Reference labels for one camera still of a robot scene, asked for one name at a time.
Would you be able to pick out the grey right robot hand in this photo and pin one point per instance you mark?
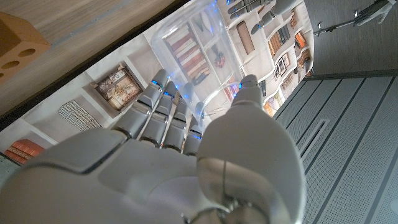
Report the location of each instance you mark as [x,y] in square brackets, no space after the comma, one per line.
[155,180]

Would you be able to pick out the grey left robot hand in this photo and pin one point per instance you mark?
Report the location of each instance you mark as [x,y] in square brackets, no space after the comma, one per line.
[273,7]

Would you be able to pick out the clear plastic measuring cup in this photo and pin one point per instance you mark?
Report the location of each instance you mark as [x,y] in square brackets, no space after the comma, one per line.
[199,40]

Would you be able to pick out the dark grey door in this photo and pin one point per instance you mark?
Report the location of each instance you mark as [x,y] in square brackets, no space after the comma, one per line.
[357,53]

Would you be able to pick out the printed bookshelf backdrop cloth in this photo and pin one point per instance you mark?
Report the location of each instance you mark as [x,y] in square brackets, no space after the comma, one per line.
[40,124]

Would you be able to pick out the orange brick block with holes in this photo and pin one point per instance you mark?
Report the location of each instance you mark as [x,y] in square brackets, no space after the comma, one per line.
[18,40]

